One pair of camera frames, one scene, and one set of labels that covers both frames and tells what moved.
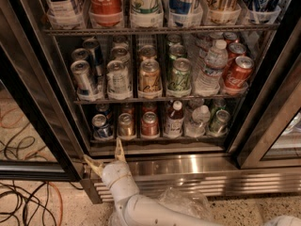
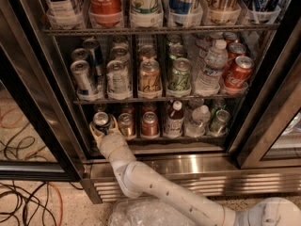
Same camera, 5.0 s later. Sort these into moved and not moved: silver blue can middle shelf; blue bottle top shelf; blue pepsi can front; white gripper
Moved: white gripper
Not moved: silver blue can middle shelf; blue bottle top shelf; blue pepsi can front
